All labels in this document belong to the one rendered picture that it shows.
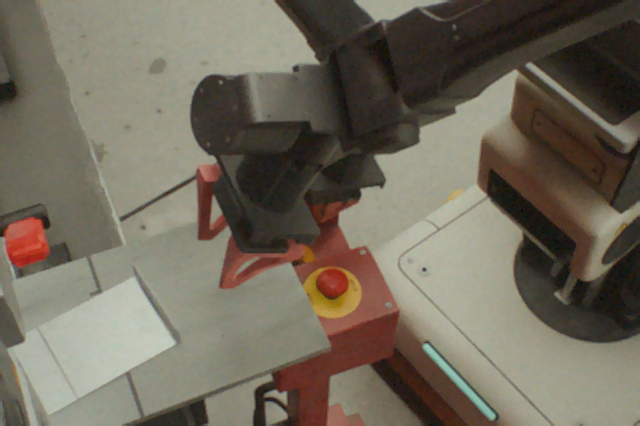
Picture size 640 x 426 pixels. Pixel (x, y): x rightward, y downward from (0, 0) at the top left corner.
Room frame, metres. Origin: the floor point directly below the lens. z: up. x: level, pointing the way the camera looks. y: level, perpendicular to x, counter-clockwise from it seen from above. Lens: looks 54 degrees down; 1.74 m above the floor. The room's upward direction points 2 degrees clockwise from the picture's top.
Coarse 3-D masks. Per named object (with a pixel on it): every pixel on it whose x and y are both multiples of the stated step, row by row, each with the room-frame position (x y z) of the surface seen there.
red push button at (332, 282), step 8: (320, 272) 0.60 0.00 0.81; (328, 272) 0.60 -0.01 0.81; (336, 272) 0.60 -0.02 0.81; (320, 280) 0.59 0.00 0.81; (328, 280) 0.59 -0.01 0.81; (336, 280) 0.59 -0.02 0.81; (344, 280) 0.59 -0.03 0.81; (320, 288) 0.58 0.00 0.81; (328, 288) 0.57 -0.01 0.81; (336, 288) 0.57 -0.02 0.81; (344, 288) 0.58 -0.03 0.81; (328, 296) 0.57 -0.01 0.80; (336, 296) 0.57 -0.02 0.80
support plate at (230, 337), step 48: (144, 240) 0.50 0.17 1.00; (192, 240) 0.51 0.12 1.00; (48, 288) 0.44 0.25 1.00; (96, 288) 0.45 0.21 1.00; (192, 288) 0.45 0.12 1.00; (240, 288) 0.45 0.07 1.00; (288, 288) 0.46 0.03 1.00; (192, 336) 0.40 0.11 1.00; (240, 336) 0.40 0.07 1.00; (288, 336) 0.40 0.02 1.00; (144, 384) 0.35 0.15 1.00; (192, 384) 0.35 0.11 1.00; (240, 384) 0.36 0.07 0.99
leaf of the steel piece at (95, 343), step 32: (128, 288) 0.45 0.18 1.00; (64, 320) 0.41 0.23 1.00; (96, 320) 0.41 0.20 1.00; (128, 320) 0.41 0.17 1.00; (160, 320) 0.41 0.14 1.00; (64, 352) 0.38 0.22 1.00; (96, 352) 0.38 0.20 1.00; (128, 352) 0.38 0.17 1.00; (160, 352) 0.38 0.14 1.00; (96, 384) 0.35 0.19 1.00
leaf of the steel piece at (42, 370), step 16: (32, 336) 0.39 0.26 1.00; (16, 352) 0.38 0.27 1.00; (32, 352) 0.38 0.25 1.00; (48, 352) 0.38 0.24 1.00; (32, 368) 0.36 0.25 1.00; (48, 368) 0.36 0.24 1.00; (32, 384) 0.35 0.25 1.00; (48, 384) 0.35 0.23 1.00; (64, 384) 0.35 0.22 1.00; (48, 400) 0.33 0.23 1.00; (64, 400) 0.33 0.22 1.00
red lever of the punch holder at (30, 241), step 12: (36, 204) 0.35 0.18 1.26; (0, 216) 0.34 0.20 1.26; (12, 216) 0.34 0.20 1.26; (24, 216) 0.34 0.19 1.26; (36, 216) 0.34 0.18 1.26; (0, 228) 0.33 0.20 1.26; (12, 228) 0.31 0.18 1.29; (24, 228) 0.30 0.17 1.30; (36, 228) 0.30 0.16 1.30; (48, 228) 0.34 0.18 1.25; (12, 240) 0.29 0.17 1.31; (24, 240) 0.29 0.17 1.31; (36, 240) 0.29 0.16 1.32; (12, 252) 0.28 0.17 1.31; (24, 252) 0.28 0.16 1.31; (36, 252) 0.28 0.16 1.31; (48, 252) 0.28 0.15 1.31; (12, 264) 0.28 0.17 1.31; (24, 264) 0.28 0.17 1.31
